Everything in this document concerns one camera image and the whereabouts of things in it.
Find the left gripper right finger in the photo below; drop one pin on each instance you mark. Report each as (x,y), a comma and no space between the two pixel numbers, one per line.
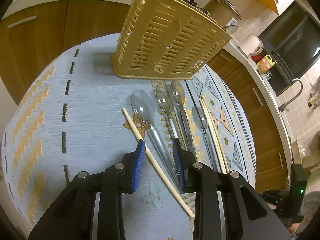
(227,207)

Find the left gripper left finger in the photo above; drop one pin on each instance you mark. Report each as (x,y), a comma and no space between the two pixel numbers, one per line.
(71,215)

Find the wooden chopstick right pair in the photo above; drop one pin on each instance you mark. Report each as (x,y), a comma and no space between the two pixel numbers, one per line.
(212,132)

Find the clear plastic spoon right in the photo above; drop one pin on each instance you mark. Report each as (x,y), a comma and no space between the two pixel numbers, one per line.
(202,123)

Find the clear plastic spoon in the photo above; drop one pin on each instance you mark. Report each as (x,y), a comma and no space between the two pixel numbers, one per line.
(202,123)
(165,104)
(143,108)
(178,95)

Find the blue patterned tablecloth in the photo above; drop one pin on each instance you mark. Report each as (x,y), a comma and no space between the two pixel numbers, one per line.
(71,120)

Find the clear plastic spoon left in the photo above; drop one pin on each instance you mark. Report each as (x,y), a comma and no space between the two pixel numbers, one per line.
(143,108)

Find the yellow oil bottle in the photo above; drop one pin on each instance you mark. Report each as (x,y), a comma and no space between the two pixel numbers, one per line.
(265,64)

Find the white electric kettle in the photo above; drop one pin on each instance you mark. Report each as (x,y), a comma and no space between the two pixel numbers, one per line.
(251,45)

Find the tan plastic utensil basket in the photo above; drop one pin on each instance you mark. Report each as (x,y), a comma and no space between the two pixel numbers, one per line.
(166,40)

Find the brown rice cooker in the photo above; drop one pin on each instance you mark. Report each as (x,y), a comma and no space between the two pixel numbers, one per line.
(223,12)

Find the black window frame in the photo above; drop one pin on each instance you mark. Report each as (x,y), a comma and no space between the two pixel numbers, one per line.
(292,40)

